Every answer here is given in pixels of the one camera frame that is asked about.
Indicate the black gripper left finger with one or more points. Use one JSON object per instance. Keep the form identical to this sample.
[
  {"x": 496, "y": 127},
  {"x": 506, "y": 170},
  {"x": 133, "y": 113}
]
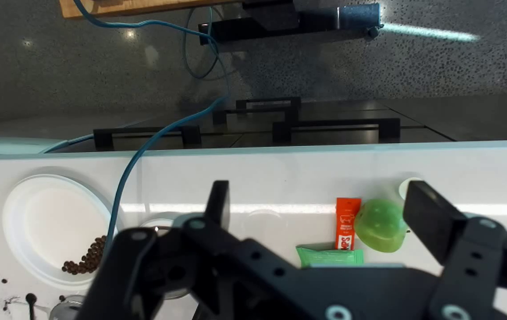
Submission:
[{"x": 140, "y": 268}]

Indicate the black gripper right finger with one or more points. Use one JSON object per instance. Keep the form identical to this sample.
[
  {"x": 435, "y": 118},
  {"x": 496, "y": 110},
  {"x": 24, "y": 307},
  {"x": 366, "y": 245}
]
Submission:
[{"x": 473, "y": 252}]

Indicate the brown coffee beans pile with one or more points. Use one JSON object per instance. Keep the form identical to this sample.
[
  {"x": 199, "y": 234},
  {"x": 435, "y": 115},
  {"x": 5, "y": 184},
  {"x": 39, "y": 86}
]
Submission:
[{"x": 90, "y": 262}]

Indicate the white plate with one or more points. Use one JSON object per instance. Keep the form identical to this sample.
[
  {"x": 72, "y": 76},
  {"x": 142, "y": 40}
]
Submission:
[{"x": 51, "y": 220}]

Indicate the black coffee scoop spoon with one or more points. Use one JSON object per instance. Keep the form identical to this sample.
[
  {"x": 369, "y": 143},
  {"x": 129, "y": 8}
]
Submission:
[{"x": 31, "y": 302}]

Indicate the chrome jar lid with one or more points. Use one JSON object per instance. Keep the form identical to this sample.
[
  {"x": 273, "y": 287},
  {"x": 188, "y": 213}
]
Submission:
[{"x": 69, "y": 309}]

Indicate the green apple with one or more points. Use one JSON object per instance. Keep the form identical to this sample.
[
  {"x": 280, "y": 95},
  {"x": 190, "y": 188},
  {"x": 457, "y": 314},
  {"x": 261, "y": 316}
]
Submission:
[{"x": 382, "y": 227}]

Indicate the black cabinet handle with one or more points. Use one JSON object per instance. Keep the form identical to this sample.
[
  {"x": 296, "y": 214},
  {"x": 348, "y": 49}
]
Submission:
[{"x": 279, "y": 118}]

